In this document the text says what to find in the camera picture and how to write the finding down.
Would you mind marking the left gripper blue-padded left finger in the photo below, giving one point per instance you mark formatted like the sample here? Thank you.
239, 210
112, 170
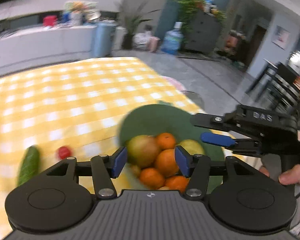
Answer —
104, 168

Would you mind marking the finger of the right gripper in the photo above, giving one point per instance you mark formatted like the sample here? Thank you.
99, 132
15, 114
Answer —
217, 139
212, 122

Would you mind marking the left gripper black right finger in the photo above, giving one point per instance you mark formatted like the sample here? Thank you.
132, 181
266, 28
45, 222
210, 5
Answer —
195, 167

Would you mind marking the orange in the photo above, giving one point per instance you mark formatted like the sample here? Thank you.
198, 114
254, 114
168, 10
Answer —
165, 163
152, 178
166, 141
177, 183

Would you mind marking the yellow-green pear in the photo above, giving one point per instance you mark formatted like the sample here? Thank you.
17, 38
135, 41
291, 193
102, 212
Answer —
192, 147

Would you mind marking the brown longan near front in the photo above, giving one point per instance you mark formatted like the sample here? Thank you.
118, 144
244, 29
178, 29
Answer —
135, 170

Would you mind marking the large red-green apple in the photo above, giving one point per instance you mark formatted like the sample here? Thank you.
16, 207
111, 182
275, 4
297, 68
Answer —
142, 150

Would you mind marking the red cherry tomato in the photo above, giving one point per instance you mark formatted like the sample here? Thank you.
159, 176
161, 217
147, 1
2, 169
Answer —
64, 152

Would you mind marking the green colander bowl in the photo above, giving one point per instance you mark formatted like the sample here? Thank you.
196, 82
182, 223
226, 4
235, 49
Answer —
156, 119

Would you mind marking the yellow white checkered tablecloth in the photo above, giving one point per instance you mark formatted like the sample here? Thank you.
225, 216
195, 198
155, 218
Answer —
77, 104

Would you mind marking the green cucumber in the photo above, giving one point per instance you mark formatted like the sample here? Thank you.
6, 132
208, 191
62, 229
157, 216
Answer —
29, 166

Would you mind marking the dark grey cabinet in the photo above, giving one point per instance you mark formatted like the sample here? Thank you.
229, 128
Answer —
204, 33

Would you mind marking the blue water jug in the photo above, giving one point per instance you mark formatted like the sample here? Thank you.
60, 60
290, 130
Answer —
173, 39

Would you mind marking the pink bag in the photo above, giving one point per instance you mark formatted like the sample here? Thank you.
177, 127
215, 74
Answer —
153, 43

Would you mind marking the white plastic bag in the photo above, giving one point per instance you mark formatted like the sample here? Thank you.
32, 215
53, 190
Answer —
141, 41

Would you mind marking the potted plant right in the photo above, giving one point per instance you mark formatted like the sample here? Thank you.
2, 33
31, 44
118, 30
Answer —
130, 19

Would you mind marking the grey-blue trash bin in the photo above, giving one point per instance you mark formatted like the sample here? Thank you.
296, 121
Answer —
103, 39

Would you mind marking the white low cabinet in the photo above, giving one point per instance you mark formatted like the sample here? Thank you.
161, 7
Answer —
41, 46

